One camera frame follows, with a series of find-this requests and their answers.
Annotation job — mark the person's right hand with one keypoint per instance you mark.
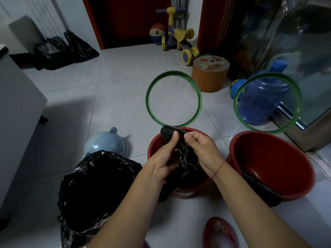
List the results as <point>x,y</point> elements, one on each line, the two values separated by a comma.
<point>204,152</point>

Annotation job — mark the person's left hand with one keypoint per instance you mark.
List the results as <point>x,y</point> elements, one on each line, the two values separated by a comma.
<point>161,160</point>

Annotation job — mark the person's left thumb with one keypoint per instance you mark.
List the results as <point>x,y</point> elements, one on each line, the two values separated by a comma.
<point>174,139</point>

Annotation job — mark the person's right thumb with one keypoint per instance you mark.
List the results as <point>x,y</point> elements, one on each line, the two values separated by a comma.
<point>188,139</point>

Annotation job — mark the black plastic garbage bag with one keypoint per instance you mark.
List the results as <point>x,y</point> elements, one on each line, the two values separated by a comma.
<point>185,162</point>

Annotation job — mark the person's right forearm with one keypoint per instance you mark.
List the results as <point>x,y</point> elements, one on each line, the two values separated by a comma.
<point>248,209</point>

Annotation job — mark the person's left forearm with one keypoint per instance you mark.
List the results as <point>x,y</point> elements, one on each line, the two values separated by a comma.
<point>129,206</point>

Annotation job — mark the small red trash bin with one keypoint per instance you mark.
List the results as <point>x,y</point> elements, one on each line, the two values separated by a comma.
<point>157,145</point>

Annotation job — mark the blue animal-shaped bin lid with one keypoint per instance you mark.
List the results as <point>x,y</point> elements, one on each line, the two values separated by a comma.
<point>106,143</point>

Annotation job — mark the blue yellow toy ball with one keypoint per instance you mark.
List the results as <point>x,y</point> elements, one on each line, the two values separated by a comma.
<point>234,87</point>

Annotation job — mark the round orange stool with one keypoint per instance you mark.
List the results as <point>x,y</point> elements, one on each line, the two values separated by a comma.
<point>210,73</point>

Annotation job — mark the blue water jug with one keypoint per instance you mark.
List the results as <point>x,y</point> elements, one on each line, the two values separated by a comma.
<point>261,100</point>

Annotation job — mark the large red trash bin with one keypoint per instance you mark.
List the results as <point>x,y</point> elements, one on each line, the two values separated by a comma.
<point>271,162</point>

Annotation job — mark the black bag under bin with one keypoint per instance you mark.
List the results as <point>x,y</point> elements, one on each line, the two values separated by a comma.
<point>261,189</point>

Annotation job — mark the red slipper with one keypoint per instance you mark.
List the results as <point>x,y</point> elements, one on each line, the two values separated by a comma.
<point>206,229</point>

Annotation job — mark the bin lined with black bag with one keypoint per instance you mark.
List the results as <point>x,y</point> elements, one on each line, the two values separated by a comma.
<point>93,188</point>

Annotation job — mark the person's foot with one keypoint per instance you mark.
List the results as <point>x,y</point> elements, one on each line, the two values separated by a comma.
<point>219,236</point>

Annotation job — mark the yellow purple toddler scooter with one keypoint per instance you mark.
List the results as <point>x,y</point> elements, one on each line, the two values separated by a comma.
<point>178,36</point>

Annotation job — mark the red blue toy ball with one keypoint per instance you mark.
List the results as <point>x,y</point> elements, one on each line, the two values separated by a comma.
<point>157,33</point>

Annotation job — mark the dark red door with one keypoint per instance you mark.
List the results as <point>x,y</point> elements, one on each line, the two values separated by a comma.
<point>129,20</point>

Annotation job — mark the black filled garbage bag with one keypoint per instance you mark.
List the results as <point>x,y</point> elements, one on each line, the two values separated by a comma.
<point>51,52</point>
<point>80,47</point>

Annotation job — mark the glass sliding door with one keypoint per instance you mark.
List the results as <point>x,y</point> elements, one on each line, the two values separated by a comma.
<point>284,49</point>

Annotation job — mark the white cabinet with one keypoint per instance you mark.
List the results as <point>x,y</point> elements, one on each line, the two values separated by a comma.
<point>18,121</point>

